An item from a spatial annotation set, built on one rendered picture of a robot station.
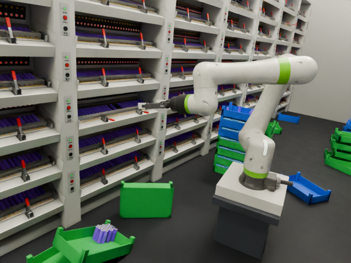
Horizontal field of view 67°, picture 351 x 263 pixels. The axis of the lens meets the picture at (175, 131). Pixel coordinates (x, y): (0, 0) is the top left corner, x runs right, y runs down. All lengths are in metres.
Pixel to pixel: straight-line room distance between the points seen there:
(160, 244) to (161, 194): 0.27
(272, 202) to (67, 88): 1.07
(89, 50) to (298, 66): 0.93
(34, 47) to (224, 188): 1.03
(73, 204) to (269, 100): 1.15
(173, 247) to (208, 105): 0.75
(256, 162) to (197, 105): 0.41
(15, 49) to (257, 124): 1.13
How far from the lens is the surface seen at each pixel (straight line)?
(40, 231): 1.57
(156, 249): 1.45
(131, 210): 1.60
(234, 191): 1.34
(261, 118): 1.43
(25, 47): 1.21
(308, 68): 1.27
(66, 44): 1.29
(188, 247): 1.48
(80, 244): 1.38
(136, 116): 1.63
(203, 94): 1.14
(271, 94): 1.42
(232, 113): 2.05
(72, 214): 1.58
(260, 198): 1.33
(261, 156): 1.31
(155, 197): 1.56
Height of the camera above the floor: 0.99
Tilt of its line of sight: 19 degrees down
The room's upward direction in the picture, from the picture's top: 5 degrees clockwise
